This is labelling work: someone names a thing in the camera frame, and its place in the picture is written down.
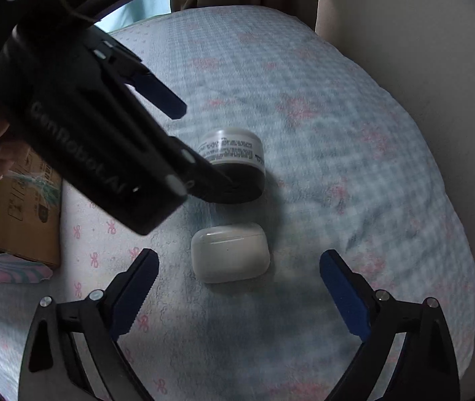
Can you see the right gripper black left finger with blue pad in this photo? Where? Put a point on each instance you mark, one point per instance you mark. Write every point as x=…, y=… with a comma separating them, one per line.
x=51, y=363

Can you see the brown cardboard box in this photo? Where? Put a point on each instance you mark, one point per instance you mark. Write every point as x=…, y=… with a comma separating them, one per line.
x=30, y=210

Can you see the light blue curtain sheet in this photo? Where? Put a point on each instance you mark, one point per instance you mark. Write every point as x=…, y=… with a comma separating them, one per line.
x=133, y=12

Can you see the white earbuds case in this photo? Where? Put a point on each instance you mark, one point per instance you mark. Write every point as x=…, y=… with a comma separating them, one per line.
x=223, y=254

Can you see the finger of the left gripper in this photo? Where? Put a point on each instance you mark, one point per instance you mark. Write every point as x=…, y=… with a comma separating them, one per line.
x=207, y=183
x=130, y=70

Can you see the white jar black lid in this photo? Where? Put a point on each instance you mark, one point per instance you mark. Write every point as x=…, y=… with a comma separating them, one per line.
x=239, y=155

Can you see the checkered floral bed sheet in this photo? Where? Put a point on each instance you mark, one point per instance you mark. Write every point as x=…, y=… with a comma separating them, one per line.
x=316, y=156

